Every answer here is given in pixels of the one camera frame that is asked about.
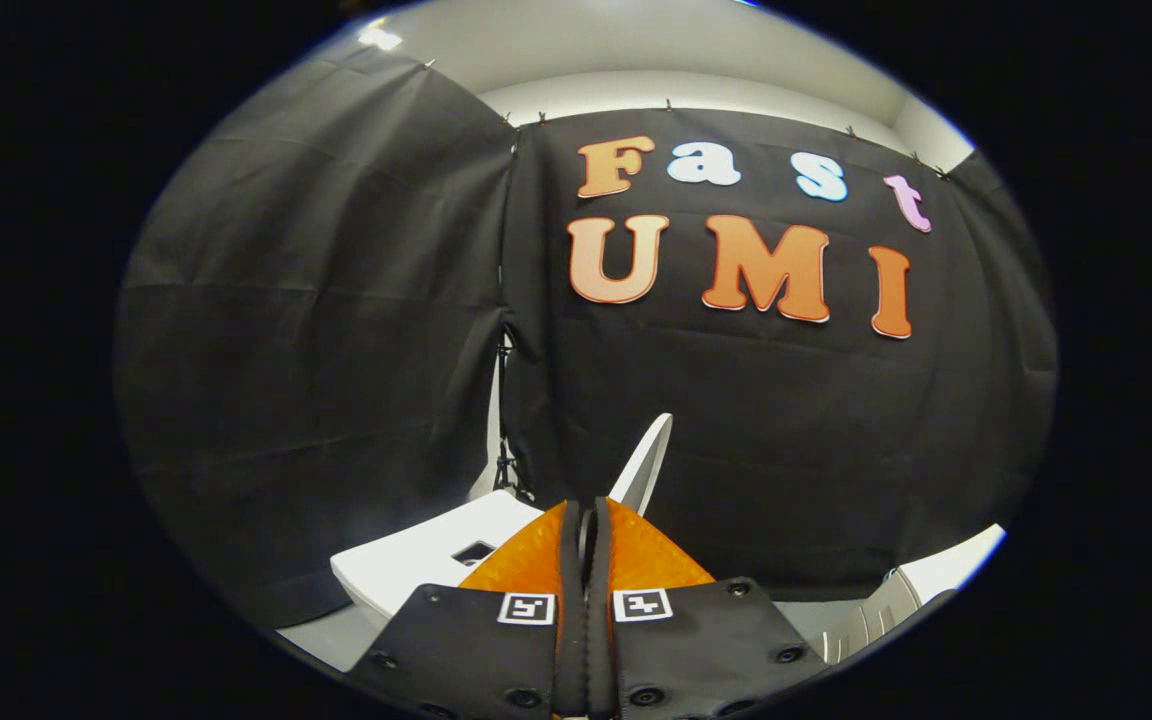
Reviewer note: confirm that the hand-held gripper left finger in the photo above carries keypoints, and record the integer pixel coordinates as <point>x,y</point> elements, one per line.
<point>572,620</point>

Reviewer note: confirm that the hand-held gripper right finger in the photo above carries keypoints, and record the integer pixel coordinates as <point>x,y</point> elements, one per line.
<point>600,620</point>

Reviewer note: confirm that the white toilet lid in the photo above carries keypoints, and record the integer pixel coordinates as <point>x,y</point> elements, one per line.
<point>648,465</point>

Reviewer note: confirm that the white toilet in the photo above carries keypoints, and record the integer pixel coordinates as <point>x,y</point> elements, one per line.
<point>406,565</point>

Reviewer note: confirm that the white drawer cabinet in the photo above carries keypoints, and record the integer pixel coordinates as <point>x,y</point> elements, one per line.
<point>946,565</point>

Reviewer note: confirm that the black backdrop cloth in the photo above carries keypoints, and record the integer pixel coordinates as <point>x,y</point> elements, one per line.
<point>336,350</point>

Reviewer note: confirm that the small ceiling light strip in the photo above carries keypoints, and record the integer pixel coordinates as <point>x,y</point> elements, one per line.
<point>380,38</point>

